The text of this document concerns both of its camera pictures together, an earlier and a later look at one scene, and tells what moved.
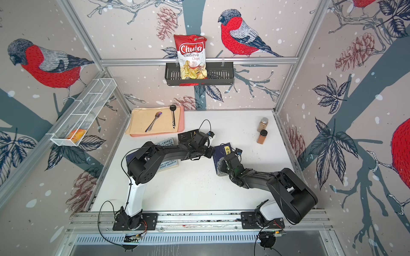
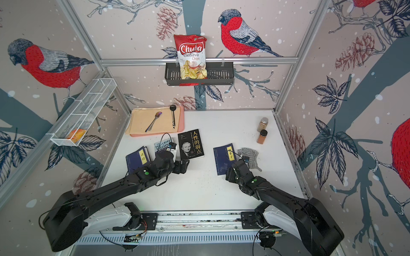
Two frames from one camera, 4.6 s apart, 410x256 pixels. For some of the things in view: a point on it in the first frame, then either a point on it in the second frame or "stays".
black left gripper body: (205, 152) to (174, 167)
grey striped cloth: (219, 166) to (252, 155)
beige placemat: (140, 118) stays
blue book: (220, 151) stays
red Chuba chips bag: (191, 53) stays
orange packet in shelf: (77, 135) stays
